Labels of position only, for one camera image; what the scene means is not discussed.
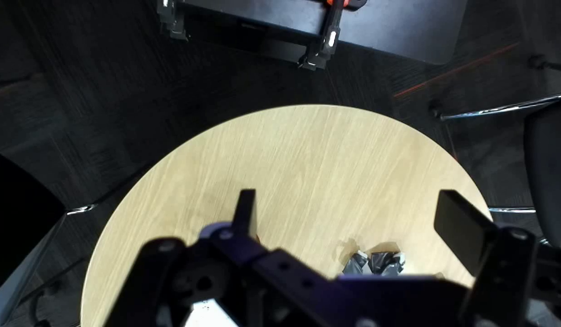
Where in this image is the round wooden table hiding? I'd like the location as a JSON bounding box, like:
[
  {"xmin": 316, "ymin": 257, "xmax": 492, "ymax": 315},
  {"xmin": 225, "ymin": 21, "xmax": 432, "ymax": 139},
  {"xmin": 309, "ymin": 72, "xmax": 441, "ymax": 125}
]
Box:
[{"xmin": 80, "ymin": 103, "xmax": 489, "ymax": 327}]

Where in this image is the crumpled silver foil wrapper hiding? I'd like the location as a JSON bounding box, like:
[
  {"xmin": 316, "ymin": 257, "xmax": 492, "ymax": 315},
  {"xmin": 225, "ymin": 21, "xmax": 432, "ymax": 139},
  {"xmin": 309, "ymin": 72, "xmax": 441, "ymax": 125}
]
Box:
[{"xmin": 342, "ymin": 243, "xmax": 405, "ymax": 276}]

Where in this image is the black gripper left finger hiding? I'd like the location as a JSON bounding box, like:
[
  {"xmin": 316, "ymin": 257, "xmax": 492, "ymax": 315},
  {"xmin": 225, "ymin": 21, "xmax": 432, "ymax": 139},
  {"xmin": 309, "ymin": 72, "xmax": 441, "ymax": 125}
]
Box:
[{"xmin": 233, "ymin": 188, "xmax": 256, "ymax": 236}]

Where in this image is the black office chair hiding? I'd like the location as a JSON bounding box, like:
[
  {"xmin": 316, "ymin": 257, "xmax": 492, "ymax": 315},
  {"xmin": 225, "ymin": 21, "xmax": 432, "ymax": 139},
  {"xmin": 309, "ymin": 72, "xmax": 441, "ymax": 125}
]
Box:
[{"xmin": 525, "ymin": 101, "xmax": 561, "ymax": 246}]

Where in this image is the orange black clamp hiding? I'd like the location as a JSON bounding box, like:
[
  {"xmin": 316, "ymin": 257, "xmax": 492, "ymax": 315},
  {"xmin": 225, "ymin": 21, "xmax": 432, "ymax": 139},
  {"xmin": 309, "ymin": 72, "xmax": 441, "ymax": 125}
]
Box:
[{"xmin": 300, "ymin": 0, "xmax": 369, "ymax": 70}]

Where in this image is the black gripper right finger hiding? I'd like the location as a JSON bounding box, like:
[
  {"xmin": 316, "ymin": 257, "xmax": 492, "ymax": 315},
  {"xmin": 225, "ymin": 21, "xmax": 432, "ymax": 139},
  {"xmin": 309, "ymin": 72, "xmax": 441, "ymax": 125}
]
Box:
[{"xmin": 434, "ymin": 188, "xmax": 498, "ymax": 276}]

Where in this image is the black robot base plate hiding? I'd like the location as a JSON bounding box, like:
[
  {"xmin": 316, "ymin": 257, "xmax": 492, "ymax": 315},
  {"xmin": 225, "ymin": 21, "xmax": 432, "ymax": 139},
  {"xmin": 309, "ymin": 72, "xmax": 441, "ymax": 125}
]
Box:
[{"xmin": 180, "ymin": 0, "xmax": 469, "ymax": 67}]

